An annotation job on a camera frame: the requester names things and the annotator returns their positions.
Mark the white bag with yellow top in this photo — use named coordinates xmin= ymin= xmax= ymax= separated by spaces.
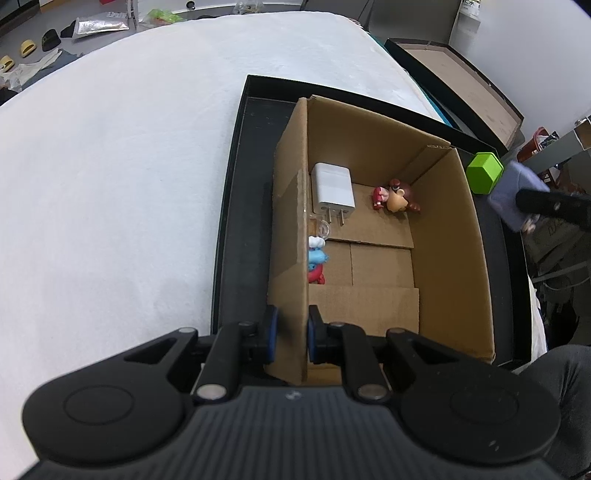
xmin=455 ymin=0 xmax=484 ymax=34

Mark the silver foil bag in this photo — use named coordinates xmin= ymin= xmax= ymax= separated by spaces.
xmin=71 ymin=14 xmax=130 ymax=41

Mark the black frame with cardboard back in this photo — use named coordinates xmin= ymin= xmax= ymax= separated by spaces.
xmin=384 ymin=38 xmax=526 ymax=154

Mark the brown cardboard box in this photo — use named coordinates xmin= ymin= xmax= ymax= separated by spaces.
xmin=268 ymin=95 xmax=496 ymax=387

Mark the brown monkey figurine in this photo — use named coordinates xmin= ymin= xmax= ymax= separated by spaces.
xmin=385 ymin=178 xmax=421 ymax=213

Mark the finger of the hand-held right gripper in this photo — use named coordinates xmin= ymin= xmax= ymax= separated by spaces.
xmin=515 ymin=188 xmax=591 ymax=223

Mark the grey upholstered panel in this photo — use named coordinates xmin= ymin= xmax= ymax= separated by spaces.
xmin=365 ymin=0 xmax=462 ymax=45

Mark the green hexagonal box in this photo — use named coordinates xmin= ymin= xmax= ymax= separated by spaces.
xmin=465 ymin=151 xmax=505 ymax=195

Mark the black tray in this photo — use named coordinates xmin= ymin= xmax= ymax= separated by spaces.
xmin=210 ymin=75 xmax=533 ymax=371

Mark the blue and red figurine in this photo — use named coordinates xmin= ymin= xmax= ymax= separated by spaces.
xmin=307 ymin=220 xmax=332 ymax=285

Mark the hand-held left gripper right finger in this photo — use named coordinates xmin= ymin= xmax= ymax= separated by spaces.
xmin=307 ymin=305 xmax=467 ymax=404

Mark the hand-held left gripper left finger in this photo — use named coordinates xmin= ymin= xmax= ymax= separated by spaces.
xmin=122 ymin=305 xmax=280 ymax=404

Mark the grey desk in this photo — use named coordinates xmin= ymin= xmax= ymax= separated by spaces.
xmin=517 ymin=117 xmax=591 ymax=167

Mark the green crumpled bag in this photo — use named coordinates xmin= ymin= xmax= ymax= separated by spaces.
xmin=148 ymin=8 xmax=186 ymax=25

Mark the white charger plug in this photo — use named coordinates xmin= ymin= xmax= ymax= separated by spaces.
xmin=310 ymin=161 xmax=356 ymax=227

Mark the purple cube toy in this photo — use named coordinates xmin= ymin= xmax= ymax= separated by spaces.
xmin=488 ymin=164 xmax=551 ymax=232

